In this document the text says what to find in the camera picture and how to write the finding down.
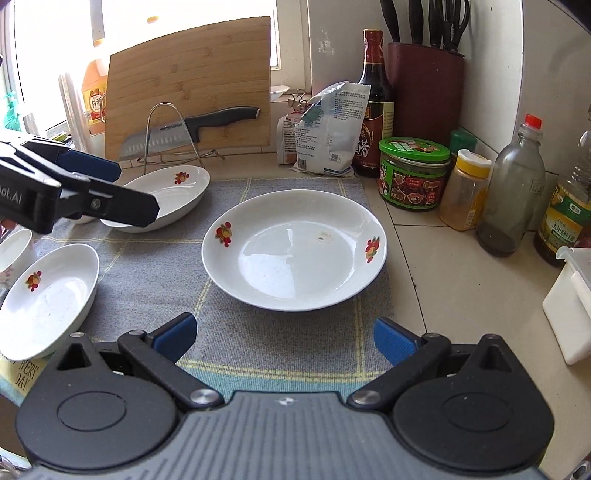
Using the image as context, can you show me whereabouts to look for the bamboo cutting board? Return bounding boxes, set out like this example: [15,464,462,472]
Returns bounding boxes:
[104,16,272,161]

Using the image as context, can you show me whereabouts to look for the white blue-print plastic bag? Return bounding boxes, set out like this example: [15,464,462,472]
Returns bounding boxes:
[293,80,371,177]

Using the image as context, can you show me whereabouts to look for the slim black-handled knife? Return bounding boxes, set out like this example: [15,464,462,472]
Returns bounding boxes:
[409,0,426,45]
[379,0,400,42]
[427,0,444,48]

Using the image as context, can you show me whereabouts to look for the white orange-print bag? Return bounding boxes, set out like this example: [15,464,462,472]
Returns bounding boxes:
[276,113,308,166]

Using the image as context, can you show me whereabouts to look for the green detergent bottle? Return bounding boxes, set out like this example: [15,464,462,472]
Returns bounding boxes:
[2,90,24,132]

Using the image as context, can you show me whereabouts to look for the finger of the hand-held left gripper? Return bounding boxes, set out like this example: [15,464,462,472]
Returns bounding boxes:
[0,137,123,183]
[59,174,160,228]

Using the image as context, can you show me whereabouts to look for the metal wire rack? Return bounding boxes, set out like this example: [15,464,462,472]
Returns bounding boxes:
[137,103,226,168]

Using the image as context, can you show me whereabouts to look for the dark soy sauce bottle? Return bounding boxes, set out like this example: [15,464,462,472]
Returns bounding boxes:
[352,28,395,178]

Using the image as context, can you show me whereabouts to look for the dark red knife block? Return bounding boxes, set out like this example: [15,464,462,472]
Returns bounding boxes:
[385,41,465,148]

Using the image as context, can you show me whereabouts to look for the glass bottle red cap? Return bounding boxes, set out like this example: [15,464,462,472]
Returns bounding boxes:
[475,114,547,258]

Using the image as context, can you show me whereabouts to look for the cooking oil bottle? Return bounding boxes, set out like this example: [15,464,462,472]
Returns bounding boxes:
[534,104,591,268]

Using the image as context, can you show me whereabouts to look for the green-lid sauce jar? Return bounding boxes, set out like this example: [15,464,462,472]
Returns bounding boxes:
[378,137,451,212]

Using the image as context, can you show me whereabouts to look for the white plastic container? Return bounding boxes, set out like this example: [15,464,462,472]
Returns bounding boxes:
[542,246,591,365]

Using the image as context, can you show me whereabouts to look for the white oval dish fruit print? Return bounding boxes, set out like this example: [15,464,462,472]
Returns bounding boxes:
[100,165,211,233]
[0,243,100,361]

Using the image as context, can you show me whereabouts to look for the black kitchen scissors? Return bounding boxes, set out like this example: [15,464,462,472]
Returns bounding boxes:
[441,0,472,55]

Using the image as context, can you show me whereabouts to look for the clear plastic cup stack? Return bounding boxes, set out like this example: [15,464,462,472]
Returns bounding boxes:
[58,73,90,153]

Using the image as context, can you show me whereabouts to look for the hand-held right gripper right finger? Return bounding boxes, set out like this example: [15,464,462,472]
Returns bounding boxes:
[347,318,515,414]

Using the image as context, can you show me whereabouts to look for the yellow-lid spice jar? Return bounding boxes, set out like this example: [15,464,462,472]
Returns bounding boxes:
[438,150,491,232]

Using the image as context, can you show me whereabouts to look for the white round plate fruit print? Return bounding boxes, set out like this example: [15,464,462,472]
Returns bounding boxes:
[202,189,387,312]

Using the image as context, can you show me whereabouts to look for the grey checked dish mat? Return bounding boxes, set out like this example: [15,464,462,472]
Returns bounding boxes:
[0,178,395,407]

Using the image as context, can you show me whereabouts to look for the orange cooking wine jug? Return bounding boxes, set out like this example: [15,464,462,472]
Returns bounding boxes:
[81,39,112,136]

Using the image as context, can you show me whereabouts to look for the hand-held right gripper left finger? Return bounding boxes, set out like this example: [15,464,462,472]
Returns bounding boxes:
[54,312,225,414]

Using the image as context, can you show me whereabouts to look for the santoku knife black handle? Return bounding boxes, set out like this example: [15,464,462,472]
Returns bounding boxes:
[119,106,262,161]

